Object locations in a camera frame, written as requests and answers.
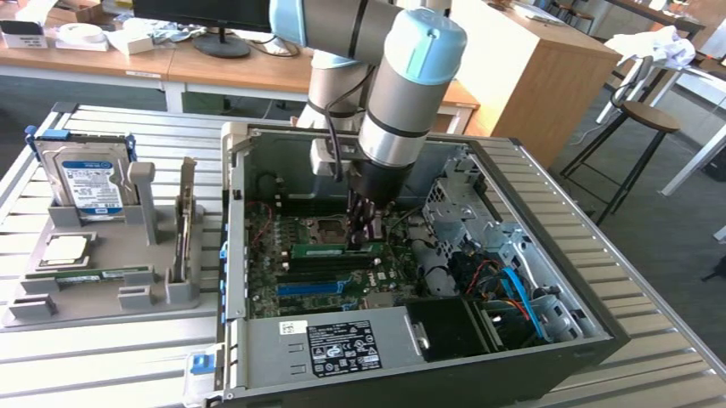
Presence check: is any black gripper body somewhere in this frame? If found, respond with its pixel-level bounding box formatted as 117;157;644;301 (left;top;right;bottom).
352;159;416;207

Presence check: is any green RAM stick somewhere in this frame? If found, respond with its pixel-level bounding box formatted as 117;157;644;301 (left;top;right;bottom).
23;265;153;282
289;241;384;258

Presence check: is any black RAM slot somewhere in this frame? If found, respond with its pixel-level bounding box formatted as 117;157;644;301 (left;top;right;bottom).
286;254;381;275

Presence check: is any CPU socket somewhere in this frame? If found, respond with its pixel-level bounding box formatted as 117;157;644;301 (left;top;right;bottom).
304;216;352;246

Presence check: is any blue expansion slot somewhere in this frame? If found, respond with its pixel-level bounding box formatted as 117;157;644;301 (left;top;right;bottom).
274;279;348;298

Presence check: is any metal disk bay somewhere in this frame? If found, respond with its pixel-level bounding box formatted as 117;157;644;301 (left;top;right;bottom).
417;151;597;343

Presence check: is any green motherboard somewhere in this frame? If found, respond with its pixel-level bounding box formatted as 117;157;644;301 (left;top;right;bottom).
245;211;424;320

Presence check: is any grey power supply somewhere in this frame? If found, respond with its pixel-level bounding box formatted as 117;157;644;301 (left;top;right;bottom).
241;306;433;391

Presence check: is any graphics card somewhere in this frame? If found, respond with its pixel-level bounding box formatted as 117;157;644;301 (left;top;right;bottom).
170;156;200;285

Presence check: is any black open PC case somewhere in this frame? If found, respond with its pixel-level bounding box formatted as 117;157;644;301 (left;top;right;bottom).
213;122;632;408

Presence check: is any wooden cabinet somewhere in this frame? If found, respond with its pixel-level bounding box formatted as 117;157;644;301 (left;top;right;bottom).
441;0;624;167

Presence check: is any grey parts rack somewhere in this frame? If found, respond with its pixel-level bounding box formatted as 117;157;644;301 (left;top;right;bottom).
1;161;221;329

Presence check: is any black wooden bar stool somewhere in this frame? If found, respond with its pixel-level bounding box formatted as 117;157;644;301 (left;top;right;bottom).
559;100;683;226

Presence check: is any hard disk with blue carrier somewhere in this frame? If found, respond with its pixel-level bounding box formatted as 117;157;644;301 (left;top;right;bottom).
25;125;140;221

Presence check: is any black computer monitor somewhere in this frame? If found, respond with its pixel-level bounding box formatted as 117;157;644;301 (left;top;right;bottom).
132;0;274;60

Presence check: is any silver CPU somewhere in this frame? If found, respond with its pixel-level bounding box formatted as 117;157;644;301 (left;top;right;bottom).
34;232;96;269

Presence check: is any wooden desk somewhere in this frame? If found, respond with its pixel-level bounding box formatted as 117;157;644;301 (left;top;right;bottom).
0;8;481;128

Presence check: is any small white box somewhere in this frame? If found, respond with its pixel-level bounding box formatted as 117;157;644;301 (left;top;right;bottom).
105;20;154;56

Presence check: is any white crumpled cloth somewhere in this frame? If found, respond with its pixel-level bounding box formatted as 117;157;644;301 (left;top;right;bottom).
601;25;697;70

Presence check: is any white round device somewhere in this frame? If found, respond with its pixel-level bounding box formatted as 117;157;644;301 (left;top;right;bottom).
54;22;109;53

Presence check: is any white cardboard box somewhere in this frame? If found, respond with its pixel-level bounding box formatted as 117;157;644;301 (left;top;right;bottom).
0;19;49;50

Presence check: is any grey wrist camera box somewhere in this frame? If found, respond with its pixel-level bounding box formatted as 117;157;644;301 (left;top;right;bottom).
309;139;365;176

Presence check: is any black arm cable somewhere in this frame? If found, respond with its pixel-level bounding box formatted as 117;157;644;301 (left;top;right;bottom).
324;67;377;184

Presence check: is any red wire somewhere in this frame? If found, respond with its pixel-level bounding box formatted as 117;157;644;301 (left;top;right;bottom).
246;201;280;257

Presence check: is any blue disk wire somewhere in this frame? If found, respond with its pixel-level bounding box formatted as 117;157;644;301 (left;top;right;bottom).
500;263;549;343

